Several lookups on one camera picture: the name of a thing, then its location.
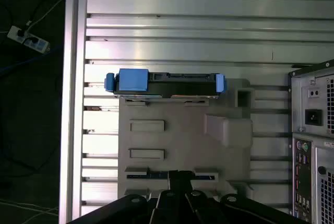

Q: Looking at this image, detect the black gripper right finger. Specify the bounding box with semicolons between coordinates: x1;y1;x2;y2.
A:
180;170;312;224

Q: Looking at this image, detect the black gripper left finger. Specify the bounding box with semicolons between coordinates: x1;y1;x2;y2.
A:
66;170;183;224

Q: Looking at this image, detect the hard disk in blue carrier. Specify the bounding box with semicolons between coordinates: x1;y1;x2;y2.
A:
104;68;226;100

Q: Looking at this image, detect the RAM stick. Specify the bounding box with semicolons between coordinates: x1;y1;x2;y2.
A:
126;172;218;181

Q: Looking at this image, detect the grey parts rack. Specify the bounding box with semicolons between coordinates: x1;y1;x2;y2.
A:
117;78;254;209

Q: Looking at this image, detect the silver PC case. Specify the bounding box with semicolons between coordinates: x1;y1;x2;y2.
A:
288;58;334;224

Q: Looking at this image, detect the white power strip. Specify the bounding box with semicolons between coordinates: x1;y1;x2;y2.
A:
7;25;51;54

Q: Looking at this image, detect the thin white floor cable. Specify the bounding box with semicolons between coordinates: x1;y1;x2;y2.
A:
0;198;59;222

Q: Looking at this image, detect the blue floor cable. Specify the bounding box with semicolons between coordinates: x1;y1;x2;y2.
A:
0;44;64;77

